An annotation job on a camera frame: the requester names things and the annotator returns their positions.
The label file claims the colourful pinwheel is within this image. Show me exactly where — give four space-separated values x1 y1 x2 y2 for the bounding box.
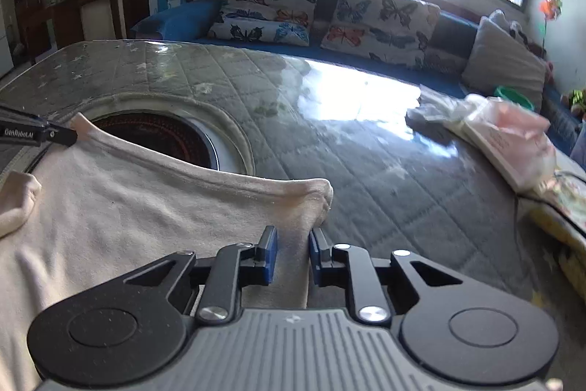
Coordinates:
538 0 564 48

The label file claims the clear crumpled plastic bag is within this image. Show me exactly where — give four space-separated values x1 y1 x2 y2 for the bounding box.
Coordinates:
407 86 463 144

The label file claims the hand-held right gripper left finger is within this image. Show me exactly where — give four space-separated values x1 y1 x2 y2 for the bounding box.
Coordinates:
123 225 279 325

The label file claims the cream knit garment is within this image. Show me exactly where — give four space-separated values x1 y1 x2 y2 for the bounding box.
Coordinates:
0 112 334 391

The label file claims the green bowl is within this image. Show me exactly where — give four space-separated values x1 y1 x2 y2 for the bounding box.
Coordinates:
494 85 534 108

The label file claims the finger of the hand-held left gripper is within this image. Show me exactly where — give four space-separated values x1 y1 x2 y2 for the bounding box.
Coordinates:
0 103 78 148

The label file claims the round black table heater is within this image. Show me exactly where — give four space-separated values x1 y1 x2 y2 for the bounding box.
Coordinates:
89 112 220 172

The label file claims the butterfly print cushion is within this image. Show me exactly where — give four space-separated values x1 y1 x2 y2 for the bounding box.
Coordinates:
208 0 319 47
320 0 441 69

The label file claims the pile of plush toys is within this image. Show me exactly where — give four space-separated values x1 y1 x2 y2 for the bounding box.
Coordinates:
561 89 586 119

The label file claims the grey pillow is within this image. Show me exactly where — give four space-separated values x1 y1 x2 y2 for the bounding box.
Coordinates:
461 16 548 112

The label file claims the white pink plastic bag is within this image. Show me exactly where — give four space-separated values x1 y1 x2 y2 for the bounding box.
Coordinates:
446 94 557 195

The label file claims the blue sofa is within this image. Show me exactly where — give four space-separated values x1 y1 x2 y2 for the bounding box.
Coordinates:
130 0 586 158

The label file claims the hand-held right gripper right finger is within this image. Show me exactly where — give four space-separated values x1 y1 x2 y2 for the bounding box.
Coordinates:
309 227 463 324

